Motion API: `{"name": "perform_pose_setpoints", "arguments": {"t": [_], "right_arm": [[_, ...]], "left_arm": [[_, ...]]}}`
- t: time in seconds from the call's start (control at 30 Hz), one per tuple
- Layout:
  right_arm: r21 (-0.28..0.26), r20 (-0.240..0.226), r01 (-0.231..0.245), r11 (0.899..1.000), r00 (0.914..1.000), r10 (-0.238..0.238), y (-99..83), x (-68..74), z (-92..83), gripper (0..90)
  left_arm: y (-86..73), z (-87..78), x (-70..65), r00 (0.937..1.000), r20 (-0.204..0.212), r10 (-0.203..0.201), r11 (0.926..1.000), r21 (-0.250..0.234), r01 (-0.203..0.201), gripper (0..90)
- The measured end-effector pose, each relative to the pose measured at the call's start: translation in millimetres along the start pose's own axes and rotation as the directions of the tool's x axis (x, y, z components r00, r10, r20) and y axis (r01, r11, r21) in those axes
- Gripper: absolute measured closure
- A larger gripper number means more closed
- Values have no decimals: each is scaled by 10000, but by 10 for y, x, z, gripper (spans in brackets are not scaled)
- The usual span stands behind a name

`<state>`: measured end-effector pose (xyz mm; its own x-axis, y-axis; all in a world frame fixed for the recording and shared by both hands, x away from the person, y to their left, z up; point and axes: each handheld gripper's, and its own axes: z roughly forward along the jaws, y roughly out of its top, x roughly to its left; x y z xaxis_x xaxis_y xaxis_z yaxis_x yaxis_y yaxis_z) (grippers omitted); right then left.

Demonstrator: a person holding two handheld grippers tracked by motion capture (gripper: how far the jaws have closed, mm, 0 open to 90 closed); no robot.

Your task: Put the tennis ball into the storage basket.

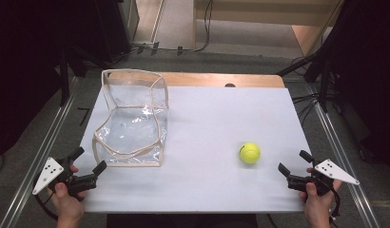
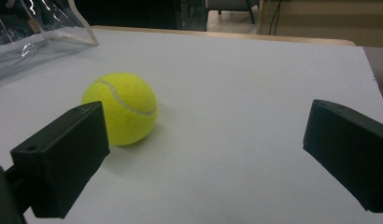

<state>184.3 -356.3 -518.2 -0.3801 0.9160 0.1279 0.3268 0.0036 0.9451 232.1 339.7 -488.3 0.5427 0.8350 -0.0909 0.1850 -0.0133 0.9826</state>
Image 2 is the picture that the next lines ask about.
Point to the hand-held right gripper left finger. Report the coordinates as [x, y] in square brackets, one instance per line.
[60, 155]

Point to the wooden cabinet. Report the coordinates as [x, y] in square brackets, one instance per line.
[326, 21]

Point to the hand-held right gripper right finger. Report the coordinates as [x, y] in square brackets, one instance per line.
[351, 149]

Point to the clear plastic bag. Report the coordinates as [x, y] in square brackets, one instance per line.
[31, 37]

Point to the dark chair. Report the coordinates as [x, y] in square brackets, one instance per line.
[233, 7]

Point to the yellow tennis ball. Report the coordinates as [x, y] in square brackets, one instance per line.
[125, 109]

